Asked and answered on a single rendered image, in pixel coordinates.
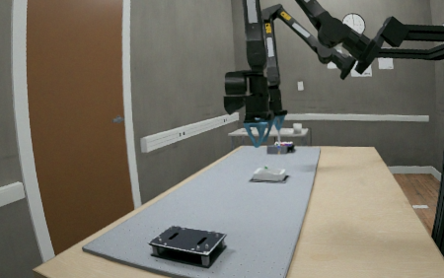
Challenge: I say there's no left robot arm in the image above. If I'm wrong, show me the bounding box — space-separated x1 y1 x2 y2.
224 0 377 115

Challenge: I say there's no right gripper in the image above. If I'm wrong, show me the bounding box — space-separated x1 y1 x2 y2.
273 100 288 130

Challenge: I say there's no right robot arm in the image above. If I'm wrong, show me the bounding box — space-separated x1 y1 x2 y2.
261 4 351 111

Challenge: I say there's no white grid rack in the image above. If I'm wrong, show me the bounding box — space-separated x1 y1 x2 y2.
254 169 285 181

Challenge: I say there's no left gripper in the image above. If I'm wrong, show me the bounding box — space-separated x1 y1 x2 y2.
243 94 275 148

